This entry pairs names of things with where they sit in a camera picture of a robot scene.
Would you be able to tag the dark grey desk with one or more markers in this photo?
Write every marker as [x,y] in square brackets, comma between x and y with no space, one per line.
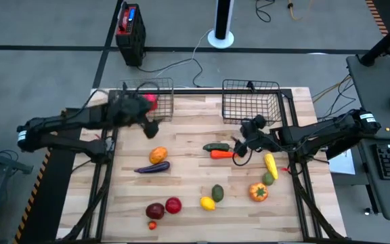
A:
[371,101]

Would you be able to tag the red bell pepper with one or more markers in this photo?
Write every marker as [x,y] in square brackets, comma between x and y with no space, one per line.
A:
[151,99]

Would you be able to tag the orange carrot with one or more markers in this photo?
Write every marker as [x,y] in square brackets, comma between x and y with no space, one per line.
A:
[221,154]

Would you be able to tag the green lime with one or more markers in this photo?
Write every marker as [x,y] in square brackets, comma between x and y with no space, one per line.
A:
[267,179]

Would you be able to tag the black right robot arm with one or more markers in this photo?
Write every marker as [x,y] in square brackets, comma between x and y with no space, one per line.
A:
[317,133]

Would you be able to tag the orange yellow potato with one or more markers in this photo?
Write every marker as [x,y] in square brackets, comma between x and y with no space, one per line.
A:
[158,155]

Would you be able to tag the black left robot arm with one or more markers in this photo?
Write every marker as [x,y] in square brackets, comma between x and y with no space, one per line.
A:
[63,120]

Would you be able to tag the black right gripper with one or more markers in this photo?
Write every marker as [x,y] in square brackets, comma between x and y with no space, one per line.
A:
[257,139]

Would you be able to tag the purple eggplant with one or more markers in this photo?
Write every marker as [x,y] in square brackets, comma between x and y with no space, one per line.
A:
[156,167]

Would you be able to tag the red tomato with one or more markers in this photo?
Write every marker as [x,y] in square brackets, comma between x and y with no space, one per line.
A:
[173,205]

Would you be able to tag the small red strawberry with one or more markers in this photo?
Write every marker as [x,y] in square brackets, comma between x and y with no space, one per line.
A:
[152,225]

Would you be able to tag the red black toolbox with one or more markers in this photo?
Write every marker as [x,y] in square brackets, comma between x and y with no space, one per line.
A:
[130,40]

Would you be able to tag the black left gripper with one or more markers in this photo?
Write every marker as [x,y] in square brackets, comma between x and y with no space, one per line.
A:
[127,110]

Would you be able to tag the small red clip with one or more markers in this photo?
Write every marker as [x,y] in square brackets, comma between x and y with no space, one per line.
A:
[284,168]

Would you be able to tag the green avocado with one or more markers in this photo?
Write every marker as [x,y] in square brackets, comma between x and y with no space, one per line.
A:
[217,193]

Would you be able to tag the yellow lemon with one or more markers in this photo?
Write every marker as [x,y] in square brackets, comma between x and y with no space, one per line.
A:
[208,203]

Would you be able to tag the dark green cucumber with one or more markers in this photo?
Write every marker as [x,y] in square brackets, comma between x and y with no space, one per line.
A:
[216,147]

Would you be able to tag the black aluminium table frame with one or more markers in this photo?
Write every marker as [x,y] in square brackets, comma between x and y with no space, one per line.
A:
[198,91]

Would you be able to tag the yellow corn cob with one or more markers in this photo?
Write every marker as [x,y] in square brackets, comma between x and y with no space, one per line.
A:
[271,165]

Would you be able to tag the dark red apple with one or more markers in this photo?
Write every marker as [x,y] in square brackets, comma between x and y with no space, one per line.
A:
[154,211]

